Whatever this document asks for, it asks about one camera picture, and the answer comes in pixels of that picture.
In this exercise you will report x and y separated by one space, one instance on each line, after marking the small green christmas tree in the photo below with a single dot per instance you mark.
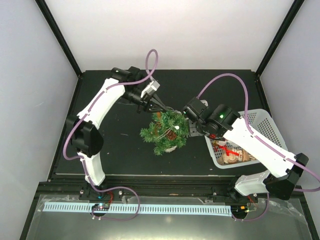
164 145

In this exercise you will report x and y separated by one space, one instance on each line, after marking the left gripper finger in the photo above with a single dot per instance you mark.
157 101
157 109

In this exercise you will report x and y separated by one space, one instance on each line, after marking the left small circuit board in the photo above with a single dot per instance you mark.
100 207

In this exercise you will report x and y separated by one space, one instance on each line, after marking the right small circuit board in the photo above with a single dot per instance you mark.
241 209

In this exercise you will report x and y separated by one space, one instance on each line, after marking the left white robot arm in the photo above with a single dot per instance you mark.
84 127

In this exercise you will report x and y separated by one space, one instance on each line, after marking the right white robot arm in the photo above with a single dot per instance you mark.
284 168

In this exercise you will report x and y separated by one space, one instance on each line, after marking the white bulb string lights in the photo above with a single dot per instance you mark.
174 128

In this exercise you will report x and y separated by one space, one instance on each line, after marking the left black frame post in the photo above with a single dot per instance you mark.
46 12

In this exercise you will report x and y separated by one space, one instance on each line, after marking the small circuit board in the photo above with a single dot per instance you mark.
100 207
241 209

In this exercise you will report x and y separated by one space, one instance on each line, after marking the white slotted cable duct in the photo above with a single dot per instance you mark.
147 209

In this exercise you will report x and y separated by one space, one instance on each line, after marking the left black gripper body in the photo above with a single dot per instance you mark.
144 102

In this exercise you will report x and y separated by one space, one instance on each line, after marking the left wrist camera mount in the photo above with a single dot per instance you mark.
150 89

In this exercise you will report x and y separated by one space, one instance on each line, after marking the brown pinecone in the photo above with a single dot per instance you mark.
171 135

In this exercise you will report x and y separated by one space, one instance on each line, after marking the right black frame post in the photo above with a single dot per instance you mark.
281 32

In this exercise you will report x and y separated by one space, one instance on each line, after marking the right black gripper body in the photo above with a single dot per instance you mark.
200 129

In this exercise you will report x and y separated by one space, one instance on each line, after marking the black frame post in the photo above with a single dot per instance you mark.
46 12
281 32

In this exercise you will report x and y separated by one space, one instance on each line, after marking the white perforated plastic basket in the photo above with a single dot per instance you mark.
261 121

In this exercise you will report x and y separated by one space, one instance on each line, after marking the orange ribbon bow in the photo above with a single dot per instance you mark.
157 120

